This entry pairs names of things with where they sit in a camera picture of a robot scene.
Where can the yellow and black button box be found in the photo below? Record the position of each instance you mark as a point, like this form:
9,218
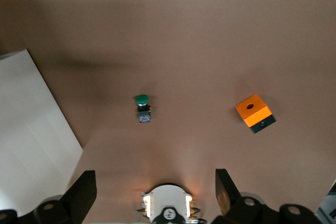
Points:
258,116

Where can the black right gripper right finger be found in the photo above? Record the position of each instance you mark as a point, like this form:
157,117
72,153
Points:
228,197

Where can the green mushroom push button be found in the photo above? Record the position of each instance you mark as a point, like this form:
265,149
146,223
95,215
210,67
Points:
142,99

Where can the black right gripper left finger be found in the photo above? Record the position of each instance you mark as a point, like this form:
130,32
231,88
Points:
78,197

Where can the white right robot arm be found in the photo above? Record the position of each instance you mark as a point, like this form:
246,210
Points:
168,197

